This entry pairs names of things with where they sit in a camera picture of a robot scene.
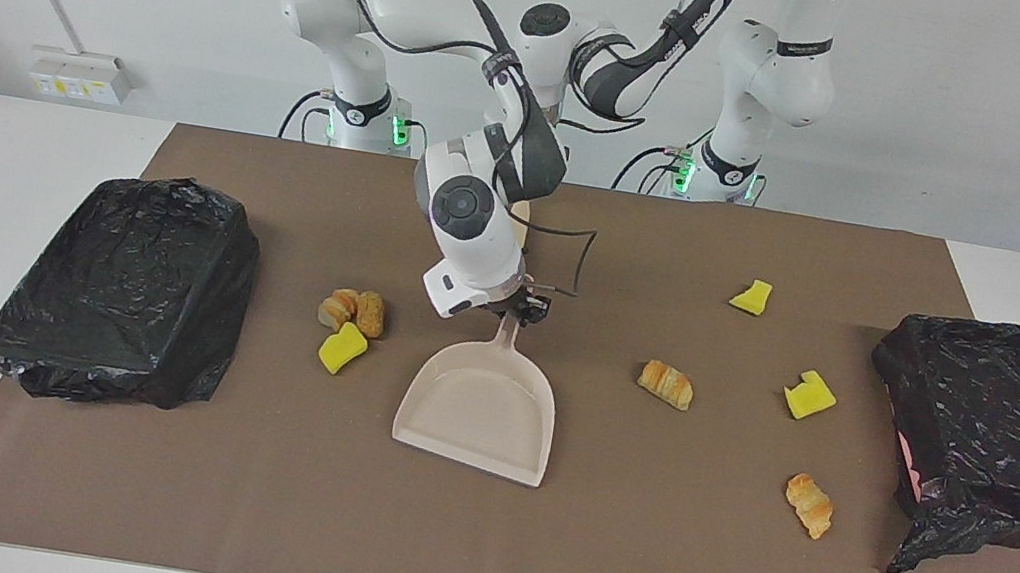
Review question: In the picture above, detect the beige plastic dustpan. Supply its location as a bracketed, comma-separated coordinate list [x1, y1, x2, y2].
[387, 297, 572, 490]

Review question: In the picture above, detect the pale croissant bread piece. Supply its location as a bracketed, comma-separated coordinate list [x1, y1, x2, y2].
[634, 358, 698, 413]

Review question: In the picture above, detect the yellow wedge sponge piece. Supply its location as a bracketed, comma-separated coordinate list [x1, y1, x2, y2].
[728, 276, 773, 318]

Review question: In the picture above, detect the yellow notched sponge piece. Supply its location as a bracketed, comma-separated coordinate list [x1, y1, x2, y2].
[780, 367, 841, 426]

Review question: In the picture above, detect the orange striped croissant bread piece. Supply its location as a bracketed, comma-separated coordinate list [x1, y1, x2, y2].
[779, 471, 840, 544]

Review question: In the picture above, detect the black plastic trash bag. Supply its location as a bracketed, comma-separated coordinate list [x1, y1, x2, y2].
[0, 152, 269, 427]
[839, 303, 1020, 573]

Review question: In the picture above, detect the pink plastic bin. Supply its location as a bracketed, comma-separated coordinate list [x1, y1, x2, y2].
[886, 428, 932, 503]

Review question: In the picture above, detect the brown breaded nugget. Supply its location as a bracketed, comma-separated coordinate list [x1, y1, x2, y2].
[352, 289, 390, 341]

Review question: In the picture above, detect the yellow curved sponge piece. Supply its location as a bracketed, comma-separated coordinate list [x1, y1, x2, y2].
[315, 318, 372, 380]

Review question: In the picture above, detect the small striped bread roll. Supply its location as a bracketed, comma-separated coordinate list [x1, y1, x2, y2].
[315, 285, 362, 336]

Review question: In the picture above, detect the brown table mat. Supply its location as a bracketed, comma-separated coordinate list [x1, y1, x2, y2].
[0, 95, 1020, 573]

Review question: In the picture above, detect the black base power cable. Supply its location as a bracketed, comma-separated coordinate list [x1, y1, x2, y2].
[613, 117, 711, 203]
[277, 84, 339, 147]

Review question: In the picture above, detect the white wall socket box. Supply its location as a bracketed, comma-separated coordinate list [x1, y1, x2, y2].
[26, 44, 137, 109]

